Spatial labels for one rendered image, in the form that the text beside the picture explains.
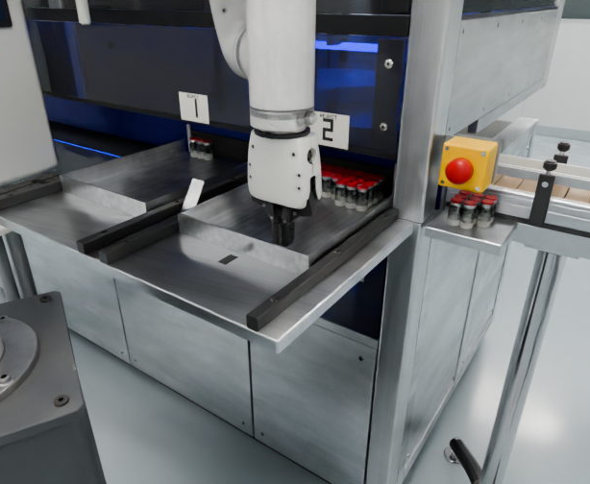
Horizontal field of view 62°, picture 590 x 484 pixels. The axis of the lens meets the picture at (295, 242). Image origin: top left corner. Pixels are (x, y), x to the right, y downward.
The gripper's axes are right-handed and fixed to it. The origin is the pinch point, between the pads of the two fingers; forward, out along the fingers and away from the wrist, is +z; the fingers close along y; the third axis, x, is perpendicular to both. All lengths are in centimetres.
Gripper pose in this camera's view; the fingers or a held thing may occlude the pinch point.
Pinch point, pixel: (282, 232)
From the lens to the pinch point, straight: 71.9
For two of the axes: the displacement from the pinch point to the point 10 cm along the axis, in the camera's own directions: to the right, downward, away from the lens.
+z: 0.0, 8.9, 4.5
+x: -5.7, 3.7, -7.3
